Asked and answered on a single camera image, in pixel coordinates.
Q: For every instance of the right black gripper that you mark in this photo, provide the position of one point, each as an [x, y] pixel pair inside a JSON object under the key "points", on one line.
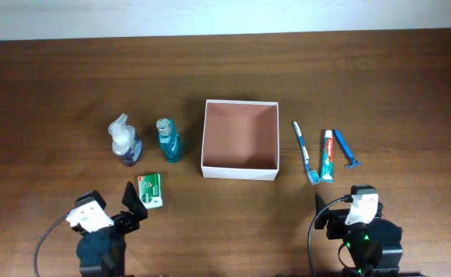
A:
{"points": [[335, 223]]}

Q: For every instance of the clear soap pump bottle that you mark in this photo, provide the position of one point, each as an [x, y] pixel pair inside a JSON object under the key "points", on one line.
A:
{"points": [[126, 143]]}

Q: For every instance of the white cardboard box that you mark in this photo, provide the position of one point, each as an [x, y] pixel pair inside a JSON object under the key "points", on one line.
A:
{"points": [[240, 140]]}

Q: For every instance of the green soap bar box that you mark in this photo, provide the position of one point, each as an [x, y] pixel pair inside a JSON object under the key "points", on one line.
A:
{"points": [[150, 193]]}

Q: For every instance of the green toothpaste tube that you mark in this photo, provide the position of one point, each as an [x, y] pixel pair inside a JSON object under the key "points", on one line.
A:
{"points": [[327, 158]]}

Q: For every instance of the teal mouthwash bottle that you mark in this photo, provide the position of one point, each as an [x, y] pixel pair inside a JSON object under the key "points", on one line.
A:
{"points": [[169, 139]]}

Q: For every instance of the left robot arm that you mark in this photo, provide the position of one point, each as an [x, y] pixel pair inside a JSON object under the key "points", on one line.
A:
{"points": [[101, 250]]}

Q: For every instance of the blue disposable razor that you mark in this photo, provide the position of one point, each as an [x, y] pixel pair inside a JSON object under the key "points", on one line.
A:
{"points": [[352, 162]]}

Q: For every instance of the blue white toothbrush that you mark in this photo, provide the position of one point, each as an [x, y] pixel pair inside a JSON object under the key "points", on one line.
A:
{"points": [[312, 174]]}

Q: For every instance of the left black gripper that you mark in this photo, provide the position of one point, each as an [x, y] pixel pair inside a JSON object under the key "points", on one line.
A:
{"points": [[125, 221]]}

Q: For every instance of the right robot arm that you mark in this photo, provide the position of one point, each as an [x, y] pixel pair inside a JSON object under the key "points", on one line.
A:
{"points": [[374, 243]]}

